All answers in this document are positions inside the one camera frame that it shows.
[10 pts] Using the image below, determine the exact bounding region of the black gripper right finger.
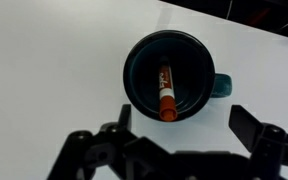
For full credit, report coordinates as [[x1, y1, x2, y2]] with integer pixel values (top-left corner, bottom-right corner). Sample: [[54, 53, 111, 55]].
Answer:
[[228, 104, 288, 180]]

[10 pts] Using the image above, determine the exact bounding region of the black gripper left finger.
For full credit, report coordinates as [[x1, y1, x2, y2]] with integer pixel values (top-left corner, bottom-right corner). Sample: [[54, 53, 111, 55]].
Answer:
[[46, 104, 172, 180]]

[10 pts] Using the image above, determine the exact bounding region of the orange dry-erase marker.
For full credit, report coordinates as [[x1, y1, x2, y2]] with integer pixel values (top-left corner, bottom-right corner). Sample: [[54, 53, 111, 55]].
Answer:
[[157, 56, 179, 123]]

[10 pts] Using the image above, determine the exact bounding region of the dark blue ceramic mug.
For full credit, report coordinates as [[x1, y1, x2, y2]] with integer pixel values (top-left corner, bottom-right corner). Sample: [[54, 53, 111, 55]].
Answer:
[[122, 29, 233, 123]]

